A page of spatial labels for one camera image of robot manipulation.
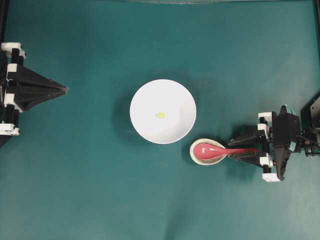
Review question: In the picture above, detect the red plastic soup spoon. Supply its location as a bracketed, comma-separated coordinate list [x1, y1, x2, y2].
[193, 143, 259, 161]

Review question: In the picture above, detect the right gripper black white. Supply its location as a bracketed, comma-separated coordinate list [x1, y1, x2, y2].
[228, 112, 280, 182]

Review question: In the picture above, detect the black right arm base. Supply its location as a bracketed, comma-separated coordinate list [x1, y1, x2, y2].
[300, 94, 320, 135]

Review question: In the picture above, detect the green table mat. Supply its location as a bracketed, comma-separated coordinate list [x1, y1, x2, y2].
[0, 0, 320, 240]

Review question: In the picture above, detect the black left frame rail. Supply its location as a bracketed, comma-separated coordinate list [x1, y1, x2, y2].
[0, 0, 11, 148]

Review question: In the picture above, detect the black right frame rail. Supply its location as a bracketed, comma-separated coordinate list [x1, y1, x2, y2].
[312, 0, 320, 97]

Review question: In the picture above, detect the white round bowl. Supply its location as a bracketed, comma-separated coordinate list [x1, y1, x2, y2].
[129, 79, 197, 145]

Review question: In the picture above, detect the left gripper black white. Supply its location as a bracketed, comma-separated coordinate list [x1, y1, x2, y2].
[0, 42, 68, 136]

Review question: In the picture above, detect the speckled ceramic spoon rest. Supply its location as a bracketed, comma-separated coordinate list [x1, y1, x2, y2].
[189, 138, 226, 166]

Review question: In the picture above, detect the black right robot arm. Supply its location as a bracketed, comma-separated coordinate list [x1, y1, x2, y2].
[228, 108, 320, 183]

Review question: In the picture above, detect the black frame rail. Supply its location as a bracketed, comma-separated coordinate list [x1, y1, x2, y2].
[0, 0, 11, 148]
[312, 0, 320, 97]

